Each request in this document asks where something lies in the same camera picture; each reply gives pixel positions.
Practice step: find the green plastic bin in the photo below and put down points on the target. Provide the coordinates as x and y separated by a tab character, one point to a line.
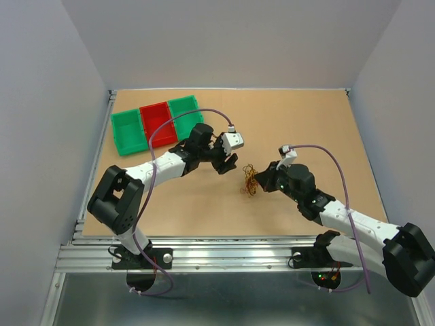
128	132
187	110

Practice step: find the near green plastic bin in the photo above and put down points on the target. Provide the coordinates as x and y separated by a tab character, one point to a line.
128	132

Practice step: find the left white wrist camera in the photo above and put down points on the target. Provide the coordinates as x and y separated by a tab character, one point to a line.
232	141

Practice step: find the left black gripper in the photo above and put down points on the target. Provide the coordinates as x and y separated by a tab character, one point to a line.
221	166

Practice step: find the far green plastic bin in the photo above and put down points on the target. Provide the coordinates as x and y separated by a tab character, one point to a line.
187	110

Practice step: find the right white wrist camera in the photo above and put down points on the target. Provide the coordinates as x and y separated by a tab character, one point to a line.
288	155

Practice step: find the aluminium frame rail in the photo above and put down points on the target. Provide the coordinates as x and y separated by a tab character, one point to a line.
235	271

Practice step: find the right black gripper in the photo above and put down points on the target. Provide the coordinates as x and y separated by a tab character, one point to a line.
266	178

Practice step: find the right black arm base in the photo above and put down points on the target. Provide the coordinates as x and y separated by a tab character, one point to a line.
316	255

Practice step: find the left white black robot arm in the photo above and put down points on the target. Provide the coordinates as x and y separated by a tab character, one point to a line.
116	199

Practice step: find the red plastic bin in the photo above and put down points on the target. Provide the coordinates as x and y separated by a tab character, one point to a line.
153	116

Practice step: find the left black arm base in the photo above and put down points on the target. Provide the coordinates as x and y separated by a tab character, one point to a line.
122	259

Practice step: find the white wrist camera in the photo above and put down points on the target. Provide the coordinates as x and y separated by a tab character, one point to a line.
288	155
232	141

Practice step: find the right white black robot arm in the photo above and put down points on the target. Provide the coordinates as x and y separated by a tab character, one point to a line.
402	254

